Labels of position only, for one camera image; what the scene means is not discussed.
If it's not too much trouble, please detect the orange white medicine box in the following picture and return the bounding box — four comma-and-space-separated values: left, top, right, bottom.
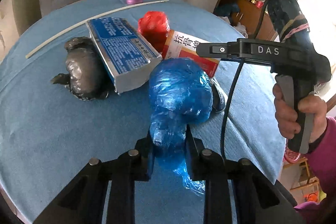
162, 30, 220, 78

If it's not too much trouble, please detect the blue plastic bag ball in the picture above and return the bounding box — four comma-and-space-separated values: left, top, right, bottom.
149, 58, 213, 196

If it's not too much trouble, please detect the red plastic bag ball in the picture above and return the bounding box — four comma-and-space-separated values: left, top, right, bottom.
138, 11, 170, 53

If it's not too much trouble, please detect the blue white carton box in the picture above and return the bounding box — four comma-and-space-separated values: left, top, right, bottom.
86, 17, 162, 94

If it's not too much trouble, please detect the black plastic bag ball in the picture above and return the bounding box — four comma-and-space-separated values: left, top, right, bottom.
50, 37, 111, 101

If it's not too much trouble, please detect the torn blue foil carton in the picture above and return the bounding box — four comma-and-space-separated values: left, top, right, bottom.
210, 77, 228, 113

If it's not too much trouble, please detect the person's right hand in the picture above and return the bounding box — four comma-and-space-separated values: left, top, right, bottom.
273, 84, 327, 143

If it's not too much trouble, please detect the red plastic basket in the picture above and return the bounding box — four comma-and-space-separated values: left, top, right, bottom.
284, 147, 301, 164

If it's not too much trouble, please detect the blue tablecloth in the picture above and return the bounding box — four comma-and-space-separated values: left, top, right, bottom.
1, 0, 285, 223

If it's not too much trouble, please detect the long white stick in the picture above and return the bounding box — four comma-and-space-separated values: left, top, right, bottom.
25, 0, 170, 60

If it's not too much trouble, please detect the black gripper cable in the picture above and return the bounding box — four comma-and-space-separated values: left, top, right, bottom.
220, 58, 246, 162

